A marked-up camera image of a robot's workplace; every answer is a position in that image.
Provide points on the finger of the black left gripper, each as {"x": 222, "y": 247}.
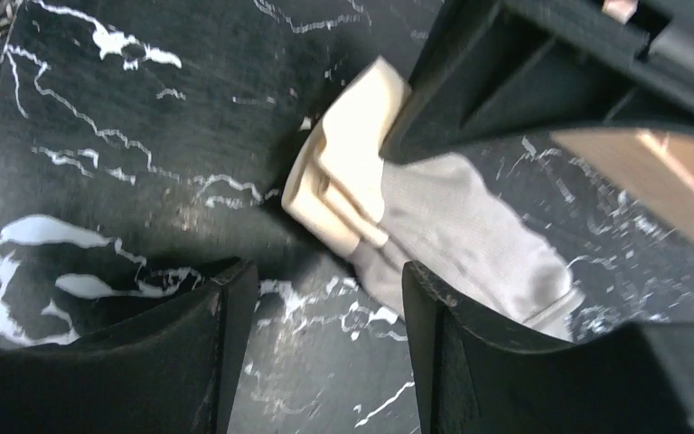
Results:
{"x": 494, "y": 69}

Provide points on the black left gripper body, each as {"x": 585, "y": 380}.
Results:
{"x": 652, "y": 54}

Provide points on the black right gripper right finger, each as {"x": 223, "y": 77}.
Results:
{"x": 477, "y": 371}

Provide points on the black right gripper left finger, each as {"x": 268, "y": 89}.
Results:
{"x": 172, "y": 369}

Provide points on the grey beige underwear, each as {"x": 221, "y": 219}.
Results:
{"x": 379, "y": 215}

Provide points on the wooden compartment tray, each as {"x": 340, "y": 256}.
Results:
{"x": 656, "y": 167}

